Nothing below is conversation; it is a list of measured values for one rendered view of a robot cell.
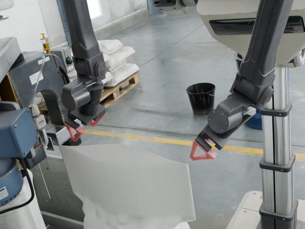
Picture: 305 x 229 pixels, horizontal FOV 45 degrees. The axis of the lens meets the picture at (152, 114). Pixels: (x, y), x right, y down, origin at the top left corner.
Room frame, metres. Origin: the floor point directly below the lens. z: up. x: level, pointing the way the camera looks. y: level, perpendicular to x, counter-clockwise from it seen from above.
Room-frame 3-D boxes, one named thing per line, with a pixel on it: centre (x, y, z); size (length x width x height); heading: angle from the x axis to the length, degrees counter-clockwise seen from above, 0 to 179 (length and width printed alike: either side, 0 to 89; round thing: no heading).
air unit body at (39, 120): (1.10, 0.37, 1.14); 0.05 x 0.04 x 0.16; 147
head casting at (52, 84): (1.29, 0.47, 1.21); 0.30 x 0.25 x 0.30; 57
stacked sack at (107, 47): (4.72, 0.58, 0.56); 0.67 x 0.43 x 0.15; 57
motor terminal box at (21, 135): (0.81, 0.34, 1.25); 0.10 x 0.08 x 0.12; 172
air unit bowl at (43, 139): (1.10, 0.37, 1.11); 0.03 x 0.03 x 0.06
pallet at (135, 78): (4.43, 0.74, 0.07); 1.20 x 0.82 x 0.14; 149
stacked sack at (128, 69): (4.59, 0.39, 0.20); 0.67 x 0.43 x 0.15; 147
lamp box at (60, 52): (1.35, 0.30, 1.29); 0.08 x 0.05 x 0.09; 57
